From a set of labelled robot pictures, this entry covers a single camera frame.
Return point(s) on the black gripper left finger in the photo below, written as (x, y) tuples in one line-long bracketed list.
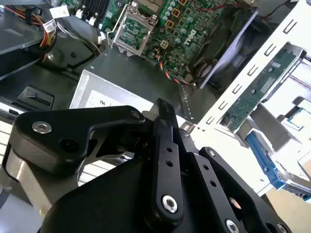
[(60, 121)]

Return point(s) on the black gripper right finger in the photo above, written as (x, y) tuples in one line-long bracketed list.
[(209, 174)]

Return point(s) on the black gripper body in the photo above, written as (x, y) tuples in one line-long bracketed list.
[(109, 206)]

